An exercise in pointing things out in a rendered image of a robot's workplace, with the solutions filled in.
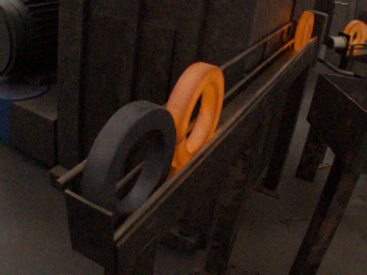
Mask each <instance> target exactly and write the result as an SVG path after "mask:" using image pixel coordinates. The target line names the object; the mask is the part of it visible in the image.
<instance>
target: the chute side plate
mask: <svg viewBox="0 0 367 275"><path fill-rule="evenodd" d="M317 42H318V39H316V40H315V41H314V42H313V43H311V44H310V45H309V46H307V48H306V49H304V51H302V53H301V54H300V56H298V58H297V59H296V60H295V61H294V62H293V63H292V64H291V65H290V66H289V67H288V68H287V69H286V70H285V71H284V72H283V73H282V74H281V75H280V76H279V77H278V78H277V79H276V80H275V81H274V82H273V83H272V85H270V86H269V87H268V89H266V90H265V92H264V93H263V94H261V95H262V96H260V98H258V99H257V101H256V102H255V103H253V105H252V106H251V107H250V108H248V110H247V112H246V113H244V115H242V116H241V117H240V119H239V120H238V121H237V122H236V123H235V124H234V125H233V126H232V127H231V128H230V129H229V130H228V131H227V132H226V133H225V134H224V135H223V136H222V137H221V138H220V139H219V140H218V142H217V143H216V144H215V145H214V146H213V147H212V148H211V149H210V150H209V151H208V152H207V153H206V154H205V155H204V156H203V157H202V158H201V159H200V160H199V161H198V162H197V163H196V164H195V165H194V166H193V167H192V168H191V169H190V170H189V171H188V172H187V173H186V174H185V175H184V176H183V177H182V178H181V179H180V180H179V181H178V182H177V183H176V184H175V185H174V186H173V187H172V188H171V189H170V191H169V192H167V194H165V195H164V196H163V197H162V198H161V199H160V200H159V201H158V202H157V203H156V204H155V205H154V206H153V207H152V208H151V209H150V210H149V211H148V213H146V215H144V216H143V218H141V219H140V220H139V222H137V223H136V224H135V225H134V227H133V228H132V229H131V230H130V231H129V232H128V233H127V234H125V236H124V237H122V238H121V240H120V241H118V242H117V243H116V275H130V274H131V273H132V272H133V271H134V270H135V266H136V263H135V260H136V256H137V253H139V251H141V250H142V249H143V247H145V246H146V245H147V244H148V242H149V241H151V240H152V238H154V237H155V236H156V235H158V241H157V244H158V242H159V241H160V240H161V239H162V238H163V237H164V236H165V235H166V233H167V232H168V231H169V230H170V229H171V228H172V227H173V225H175V223H176V222H177V221H179V219H180V218H181V216H183V214H184V213H185V212H186V211H187V209H189V206H191V205H192V203H193V202H194V201H195V200H196V199H197V198H198V197H199V196H200V195H201V194H202V193H203V191H204V190H205V189H206V187H207V186H209V184H210V183H211V182H212V180H214V178H215V177H216V176H217V174H218V173H219V172H220V171H221V170H222V169H223V168H224V166H226V164H227V163H228V162H229V160H231V158H232V157H233V156H234V154H235V153H236V152H237V151H238V149H239V148H240V147H241V146H242V144H243V143H244V142H245V141H246V140H247V138H249V136H250V135H251V133H253V132H254V129H256V127H258V125H259V124H260V123H261V121H262V118H263V113H264V111H265V109H267V107H268V106H270V105H271V107H270V110H271V109H272V108H273V107H274V105H275V104H276V103H277V102H278V100H279V99H280V98H281V96H283V94H284V93H285V92H286V91H287V89H288V88H289V87H290V85H292V83H293V81H295V79H296V78H297V77H298V75H299V74H300V73H301V72H302V71H303V69H304V68H305V67H306V66H307V65H308V64H310V59H311V57H312V54H313V53H314V52H315V50H316V46H317ZM313 44H314V45H313ZM312 46H313V47H312ZM311 49H312V51H311Z"/></svg>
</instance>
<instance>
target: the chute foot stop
mask: <svg viewBox="0 0 367 275"><path fill-rule="evenodd" d="M65 198H66V211H67V218H68V224H69V230H70V242H71V248H72V249H73V250H75V251H77V252H78V253H80V254H81V255H83V256H85V257H86V258H89V259H90V260H92V261H93V262H94V263H97V264H98V265H101V266H102V267H103V268H105V269H106V270H109V271H111V272H114V271H115V270H116V260H115V237H114V214H113V213H111V212H109V211H108V210H104V209H103V208H102V207H100V206H98V205H96V204H94V203H92V202H91V201H87V200H86V199H84V198H82V197H81V196H79V195H76V194H75V193H73V192H71V191H69V190H68V189H67V190H66V191H65Z"/></svg>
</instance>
